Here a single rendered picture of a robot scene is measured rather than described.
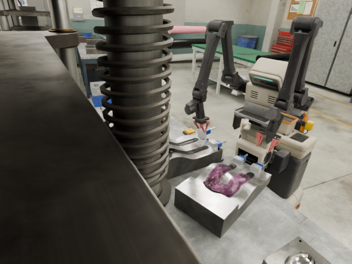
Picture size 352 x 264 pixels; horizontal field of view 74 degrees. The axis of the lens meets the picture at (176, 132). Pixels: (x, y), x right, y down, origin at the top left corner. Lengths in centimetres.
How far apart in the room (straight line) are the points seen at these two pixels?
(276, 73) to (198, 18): 712
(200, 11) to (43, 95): 831
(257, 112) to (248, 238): 83
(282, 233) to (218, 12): 816
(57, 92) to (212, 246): 88
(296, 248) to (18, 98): 98
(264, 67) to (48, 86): 136
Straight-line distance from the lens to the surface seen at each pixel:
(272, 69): 152
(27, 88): 30
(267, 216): 122
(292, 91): 130
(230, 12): 912
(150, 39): 23
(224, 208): 103
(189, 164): 132
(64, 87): 29
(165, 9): 22
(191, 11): 836
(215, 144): 143
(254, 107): 163
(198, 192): 107
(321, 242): 122
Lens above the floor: 162
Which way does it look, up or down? 28 degrees down
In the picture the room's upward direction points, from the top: 3 degrees clockwise
